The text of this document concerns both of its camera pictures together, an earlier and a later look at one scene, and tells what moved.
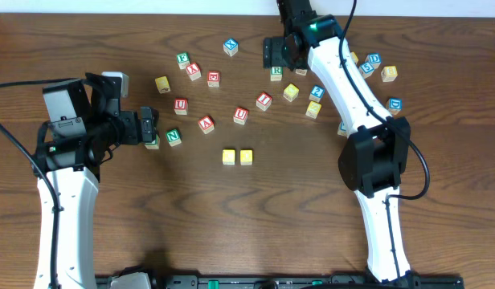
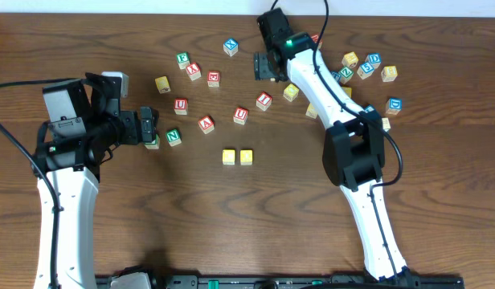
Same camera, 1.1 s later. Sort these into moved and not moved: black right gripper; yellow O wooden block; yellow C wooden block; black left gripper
Moved: black right gripper
Not moved: yellow O wooden block; yellow C wooden block; black left gripper
